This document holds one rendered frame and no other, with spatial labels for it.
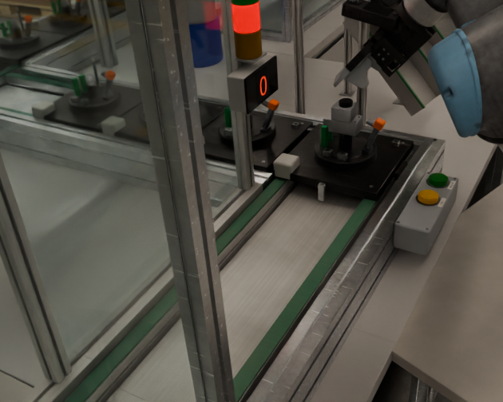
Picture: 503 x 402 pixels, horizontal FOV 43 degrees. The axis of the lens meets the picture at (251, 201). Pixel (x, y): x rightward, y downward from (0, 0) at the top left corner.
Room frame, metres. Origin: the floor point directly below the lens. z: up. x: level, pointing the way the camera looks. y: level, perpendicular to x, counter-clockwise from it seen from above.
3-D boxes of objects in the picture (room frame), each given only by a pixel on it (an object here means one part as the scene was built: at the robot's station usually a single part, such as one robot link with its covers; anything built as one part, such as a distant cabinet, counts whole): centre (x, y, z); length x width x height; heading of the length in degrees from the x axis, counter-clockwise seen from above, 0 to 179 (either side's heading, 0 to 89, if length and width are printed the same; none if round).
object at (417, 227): (1.06, -0.36, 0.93); 0.21 x 0.07 x 0.06; 148
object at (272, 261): (1.00, -0.04, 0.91); 0.84 x 0.28 x 0.10; 148
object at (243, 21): (1.15, -0.02, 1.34); 0.05 x 0.05 x 0.05
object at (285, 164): (1.21, -0.08, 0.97); 0.05 x 0.05 x 0.04; 58
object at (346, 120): (1.25, -0.21, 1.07); 0.08 x 0.04 x 0.07; 58
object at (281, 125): (1.38, 0.00, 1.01); 0.24 x 0.24 x 0.13; 58
